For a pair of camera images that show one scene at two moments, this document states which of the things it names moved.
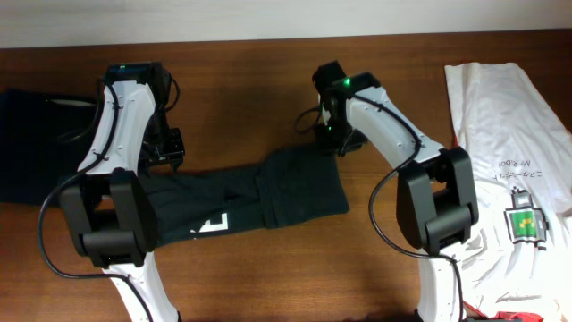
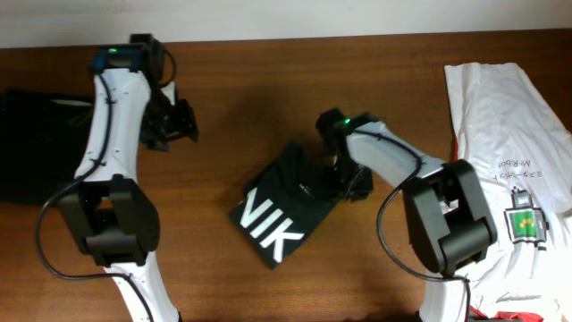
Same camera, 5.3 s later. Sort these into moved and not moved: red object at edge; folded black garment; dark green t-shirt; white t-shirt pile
Moved: dark green t-shirt
Not moved: folded black garment; white t-shirt pile; red object at edge
